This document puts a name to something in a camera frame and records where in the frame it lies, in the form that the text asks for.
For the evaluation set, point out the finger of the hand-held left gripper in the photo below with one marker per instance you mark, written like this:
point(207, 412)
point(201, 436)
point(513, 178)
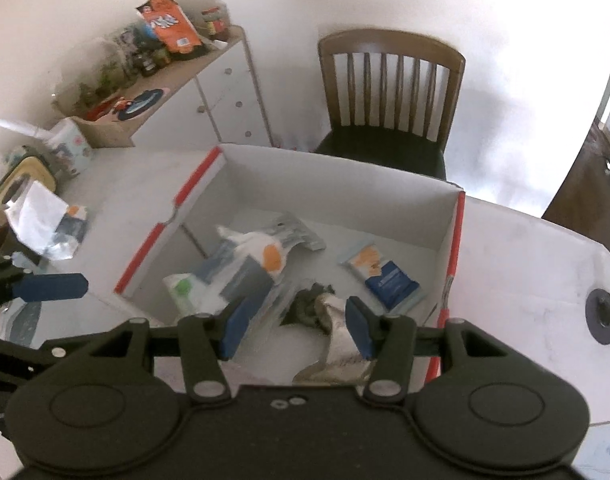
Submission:
point(20, 357)
point(52, 286)

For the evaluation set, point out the white packet on table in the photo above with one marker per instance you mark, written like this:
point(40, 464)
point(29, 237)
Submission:
point(37, 215)

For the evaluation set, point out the orange snack bag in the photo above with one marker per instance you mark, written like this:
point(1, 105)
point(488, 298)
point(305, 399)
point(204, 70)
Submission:
point(170, 22)

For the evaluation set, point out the stacked red lid jars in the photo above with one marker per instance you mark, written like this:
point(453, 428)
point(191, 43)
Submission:
point(216, 22)

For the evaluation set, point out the grey striped packet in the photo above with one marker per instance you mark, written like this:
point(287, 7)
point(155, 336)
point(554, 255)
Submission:
point(297, 232)

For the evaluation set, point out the white desktop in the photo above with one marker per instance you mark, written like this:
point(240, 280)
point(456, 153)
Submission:
point(525, 270)

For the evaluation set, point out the silver foil packet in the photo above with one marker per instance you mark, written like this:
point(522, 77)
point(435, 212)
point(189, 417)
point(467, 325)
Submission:
point(342, 350)

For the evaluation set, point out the dark packet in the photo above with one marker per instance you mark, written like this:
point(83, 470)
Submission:
point(307, 307)

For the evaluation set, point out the blue white snack packet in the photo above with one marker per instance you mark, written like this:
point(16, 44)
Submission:
point(385, 280)

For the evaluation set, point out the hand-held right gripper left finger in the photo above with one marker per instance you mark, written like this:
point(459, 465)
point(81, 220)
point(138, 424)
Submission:
point(235, 327)

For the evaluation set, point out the white cabinet wooden top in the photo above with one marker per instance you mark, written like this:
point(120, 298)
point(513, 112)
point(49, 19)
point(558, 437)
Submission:
point(225, 95)

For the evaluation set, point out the wipes packet orange mark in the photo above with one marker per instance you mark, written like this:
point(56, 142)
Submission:
point(75, 227)

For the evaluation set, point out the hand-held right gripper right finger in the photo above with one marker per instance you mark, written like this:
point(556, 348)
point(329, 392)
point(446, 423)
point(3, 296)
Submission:
point(357, 330)

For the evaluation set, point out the yellow rimmed container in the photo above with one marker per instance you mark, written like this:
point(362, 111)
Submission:
point(5, 185)

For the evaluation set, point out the glass terrarium with plants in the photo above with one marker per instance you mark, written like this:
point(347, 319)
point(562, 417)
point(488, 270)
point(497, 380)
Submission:
point(107, 77)

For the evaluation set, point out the black round mat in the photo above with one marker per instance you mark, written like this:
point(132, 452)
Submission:
point(140, 104)

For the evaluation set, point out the wooden chair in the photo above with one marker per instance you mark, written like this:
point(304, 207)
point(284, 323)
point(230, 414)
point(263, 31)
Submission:
point(385, 147)

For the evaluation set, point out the white cardboard box red tape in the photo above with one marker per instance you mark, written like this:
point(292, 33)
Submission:
point(335, 195)

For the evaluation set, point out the white plastic bag grey print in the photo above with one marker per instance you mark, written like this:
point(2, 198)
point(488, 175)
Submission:
point(225, 275)

